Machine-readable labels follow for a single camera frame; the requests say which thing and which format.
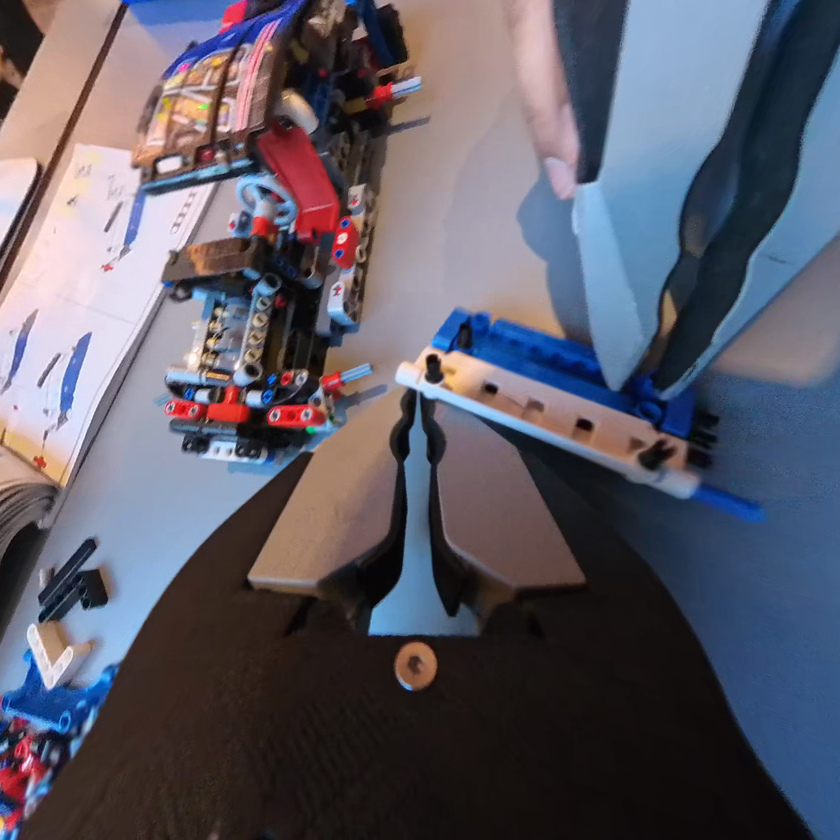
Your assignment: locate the grey desk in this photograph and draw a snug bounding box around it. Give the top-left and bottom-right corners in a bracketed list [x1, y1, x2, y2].
[0, 0, 840, 840]

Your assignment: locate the black angled beam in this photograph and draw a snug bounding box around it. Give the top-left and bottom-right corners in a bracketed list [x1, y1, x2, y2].
[37, 538, 110, 624]

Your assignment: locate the blue and white brick panel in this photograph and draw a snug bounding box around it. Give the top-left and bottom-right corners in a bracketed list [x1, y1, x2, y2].
[394, 308, 765, 526]

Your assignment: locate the pile of toy bricks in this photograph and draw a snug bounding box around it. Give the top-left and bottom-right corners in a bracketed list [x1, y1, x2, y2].
[0, 712, 99, 840]

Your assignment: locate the building instruction booklet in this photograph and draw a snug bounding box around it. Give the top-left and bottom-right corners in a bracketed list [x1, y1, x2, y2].
[0, 144, 221, 546]

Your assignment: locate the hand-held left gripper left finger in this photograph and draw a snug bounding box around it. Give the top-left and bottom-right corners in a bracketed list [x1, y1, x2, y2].
[247, 387, 416, 614]

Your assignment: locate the person's right hand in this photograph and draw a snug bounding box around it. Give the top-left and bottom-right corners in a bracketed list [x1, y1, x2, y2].
[505, 0, 583, 201]

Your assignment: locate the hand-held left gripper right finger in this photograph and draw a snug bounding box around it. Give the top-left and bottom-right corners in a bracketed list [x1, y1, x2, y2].
[419, 392, 588, 618]

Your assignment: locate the toy brick car chassis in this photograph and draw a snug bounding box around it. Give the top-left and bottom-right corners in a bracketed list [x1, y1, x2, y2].
[131, 0, 434, 463]

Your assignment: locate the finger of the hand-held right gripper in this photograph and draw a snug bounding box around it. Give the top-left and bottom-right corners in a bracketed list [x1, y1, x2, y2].
[570, 0, 799, 392]
[655, 0, 840, 399]

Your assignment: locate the blue arched frame piece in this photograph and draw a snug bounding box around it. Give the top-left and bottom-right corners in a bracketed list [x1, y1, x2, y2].
[0, 650, 122, 735]

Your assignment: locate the white angled beam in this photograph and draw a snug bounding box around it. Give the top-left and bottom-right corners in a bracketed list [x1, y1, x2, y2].
[26, 622, 94, 689]

